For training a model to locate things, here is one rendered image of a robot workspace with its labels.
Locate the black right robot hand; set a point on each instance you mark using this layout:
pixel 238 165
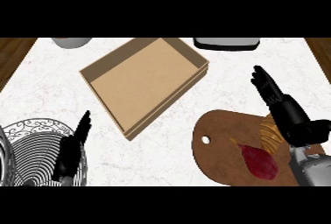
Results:
pixel 290 116

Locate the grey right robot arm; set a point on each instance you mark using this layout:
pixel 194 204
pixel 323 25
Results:
pixel 311 169

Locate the shallow cardboard box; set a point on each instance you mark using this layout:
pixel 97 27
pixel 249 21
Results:
pixel 144 84

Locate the black and grey appliance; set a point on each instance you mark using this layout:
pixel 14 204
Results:
pixel 227 43

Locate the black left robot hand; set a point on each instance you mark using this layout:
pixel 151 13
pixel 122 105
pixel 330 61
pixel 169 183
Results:
pixel 68 154

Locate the dark red vegetable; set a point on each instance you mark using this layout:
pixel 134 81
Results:
pixel 261 163

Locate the golden croissant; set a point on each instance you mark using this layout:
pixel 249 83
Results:
pixel 271 137

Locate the grey round bowl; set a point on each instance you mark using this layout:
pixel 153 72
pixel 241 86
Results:
pixel 71 42

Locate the brown wooden cutting board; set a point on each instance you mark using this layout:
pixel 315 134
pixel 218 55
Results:
pixel 228 145

